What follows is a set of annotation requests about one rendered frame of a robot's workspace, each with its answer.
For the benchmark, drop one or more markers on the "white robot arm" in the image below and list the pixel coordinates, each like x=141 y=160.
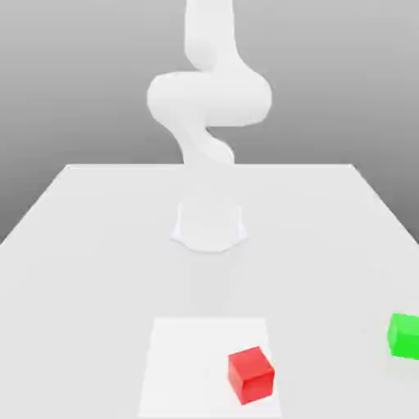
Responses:
x=209 y=98

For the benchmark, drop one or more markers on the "small red cube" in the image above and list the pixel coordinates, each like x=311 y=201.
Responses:
x=251 y=376

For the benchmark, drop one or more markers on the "small green cube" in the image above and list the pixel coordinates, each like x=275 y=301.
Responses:
x=405 y=337

